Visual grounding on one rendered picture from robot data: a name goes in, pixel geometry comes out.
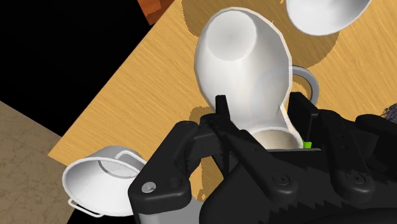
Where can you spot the orange robot stand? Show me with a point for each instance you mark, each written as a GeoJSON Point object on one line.
{"type": "Point", "coordinates": [153, 7]}

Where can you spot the white bowl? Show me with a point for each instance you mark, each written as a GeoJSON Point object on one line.
{"type": "Point", "coordinates": [322, 15]}

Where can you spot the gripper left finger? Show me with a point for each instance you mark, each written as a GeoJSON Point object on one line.
{"type": "Point", "coordinates": [173, 161]}

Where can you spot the wooden table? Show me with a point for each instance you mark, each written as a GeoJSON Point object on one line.
{"type": "Point", "coordinates": [145, 102]}

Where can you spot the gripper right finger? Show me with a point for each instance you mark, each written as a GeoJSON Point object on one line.
{"type": "Point", "coordinates": [344, 149]}

